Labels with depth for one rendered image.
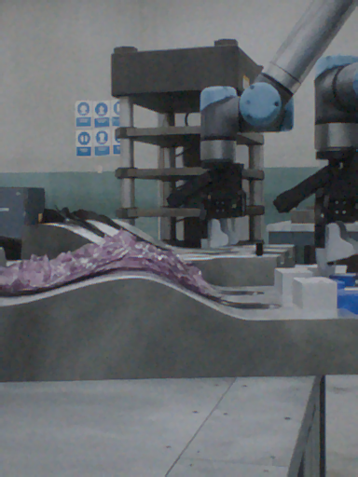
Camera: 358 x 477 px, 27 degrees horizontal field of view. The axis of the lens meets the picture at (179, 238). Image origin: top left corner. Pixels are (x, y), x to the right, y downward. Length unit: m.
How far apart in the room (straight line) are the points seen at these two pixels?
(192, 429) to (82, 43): 7.99
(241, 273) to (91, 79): 7.40
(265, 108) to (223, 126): 0.18
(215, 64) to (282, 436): 4.68
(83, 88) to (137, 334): 7.72
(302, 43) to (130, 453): 1.02
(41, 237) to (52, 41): 7.57
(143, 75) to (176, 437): 4.82
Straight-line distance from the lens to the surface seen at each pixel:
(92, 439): 0.54
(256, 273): 1.01
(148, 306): 0.69
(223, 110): 1.52
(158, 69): 5.26
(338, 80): 1.20
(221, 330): 0.70
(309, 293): 0.77
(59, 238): 1.08
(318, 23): 1.41
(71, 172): 8.35
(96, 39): 8.40
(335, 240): 1.22
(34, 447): 0.53
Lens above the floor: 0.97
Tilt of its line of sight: 3 degrees down
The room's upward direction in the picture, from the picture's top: 1 degrees counter-clockwise
